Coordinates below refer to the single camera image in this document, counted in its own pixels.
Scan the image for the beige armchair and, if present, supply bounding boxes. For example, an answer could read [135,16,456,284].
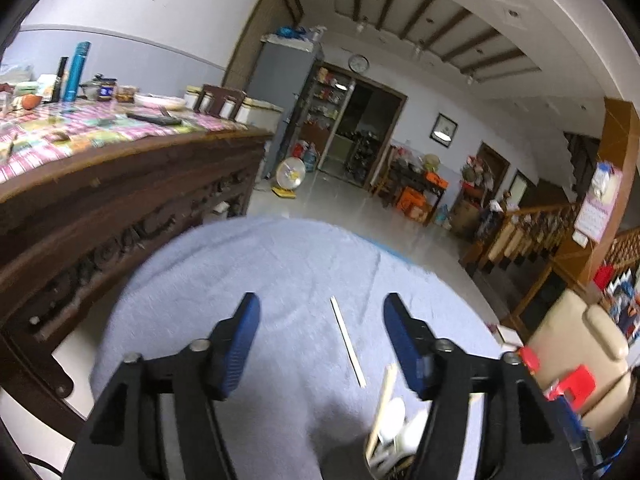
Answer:
[525,289,632,436]

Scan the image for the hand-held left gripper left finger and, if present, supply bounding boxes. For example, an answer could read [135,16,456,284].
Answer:
[65,292,262,480]

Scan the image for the red plastic stool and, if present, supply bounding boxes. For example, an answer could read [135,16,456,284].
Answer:
[545,364,599,414]

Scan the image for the blue thermos bottle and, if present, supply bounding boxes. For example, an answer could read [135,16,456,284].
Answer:
[62,41,92,102]

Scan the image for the metal utensil cup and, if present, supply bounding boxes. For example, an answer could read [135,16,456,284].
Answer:
[367,440,426,480]

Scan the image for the white chest freezer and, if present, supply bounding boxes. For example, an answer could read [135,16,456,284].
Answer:
[185,86,285,128]

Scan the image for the pink checked tablecloth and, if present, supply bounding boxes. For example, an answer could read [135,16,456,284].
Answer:
[0,97,251,183]

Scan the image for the wooden side table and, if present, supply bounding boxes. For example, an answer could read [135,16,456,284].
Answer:
[372,144,449,227]

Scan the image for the small white stool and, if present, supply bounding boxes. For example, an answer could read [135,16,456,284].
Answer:
[487,324,525,354]

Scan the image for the wooden staircase railing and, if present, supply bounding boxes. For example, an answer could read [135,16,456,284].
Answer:
[459,199,640,332]

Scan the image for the wall calendar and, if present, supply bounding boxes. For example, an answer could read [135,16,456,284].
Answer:
[572,160,625,242]

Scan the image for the wooden chair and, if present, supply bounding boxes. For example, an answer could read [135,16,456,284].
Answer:
[192,84,248,122]

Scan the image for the dark wooden door frame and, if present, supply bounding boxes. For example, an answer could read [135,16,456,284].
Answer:
[320,62,407,189]

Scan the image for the wooden chopstick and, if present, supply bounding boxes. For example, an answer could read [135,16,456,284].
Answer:
[365,367,393,464]
[370,363,399,461]
[330,297,367,389]

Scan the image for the brown wooden door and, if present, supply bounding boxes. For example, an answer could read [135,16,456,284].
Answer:
[222,0,304,92]

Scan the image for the framed wall picture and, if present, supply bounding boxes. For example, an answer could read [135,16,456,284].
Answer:
[430,113,459,149]

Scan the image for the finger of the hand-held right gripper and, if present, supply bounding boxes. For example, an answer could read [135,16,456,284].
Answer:
[560,396,590,467]

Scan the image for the light blue table cloth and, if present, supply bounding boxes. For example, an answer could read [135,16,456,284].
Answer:
[90,217,506,480]

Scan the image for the grey refrigerator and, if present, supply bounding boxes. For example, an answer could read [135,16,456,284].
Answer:
[245,39,324,182]

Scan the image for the orange crates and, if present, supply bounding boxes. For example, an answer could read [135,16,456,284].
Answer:
[397,187,432,222]

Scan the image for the dark bottle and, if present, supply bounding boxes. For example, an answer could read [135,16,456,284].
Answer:
[51,56,70,103]

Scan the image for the carved wooden sideboard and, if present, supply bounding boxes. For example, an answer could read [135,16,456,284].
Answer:
[0,95,273,441]

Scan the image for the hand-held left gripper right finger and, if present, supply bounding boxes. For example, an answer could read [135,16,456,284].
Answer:
[382,292,586,480]

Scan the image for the white plate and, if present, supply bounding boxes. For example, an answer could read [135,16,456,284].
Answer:
[134,92,187,111]

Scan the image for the white plastic spoon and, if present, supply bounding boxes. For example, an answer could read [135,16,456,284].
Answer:
[380,397,407,443]
[400,412,429,456]

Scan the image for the floor fan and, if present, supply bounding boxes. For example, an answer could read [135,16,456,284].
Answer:
[272,156,307,200]

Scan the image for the dark remote control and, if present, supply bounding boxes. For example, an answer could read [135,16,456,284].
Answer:
[126,112,184,126]

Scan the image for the glass jar with dark lid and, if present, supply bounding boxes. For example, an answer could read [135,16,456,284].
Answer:
[92,75,119,102]

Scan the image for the shelf with goods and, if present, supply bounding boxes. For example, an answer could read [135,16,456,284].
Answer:
[292,62,354,162]

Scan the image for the colourful patterned cloth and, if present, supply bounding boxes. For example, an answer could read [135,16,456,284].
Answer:
[594,260,640,347]

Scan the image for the red-topped yellow stool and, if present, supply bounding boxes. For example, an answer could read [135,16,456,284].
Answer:
[517,346,542,376]

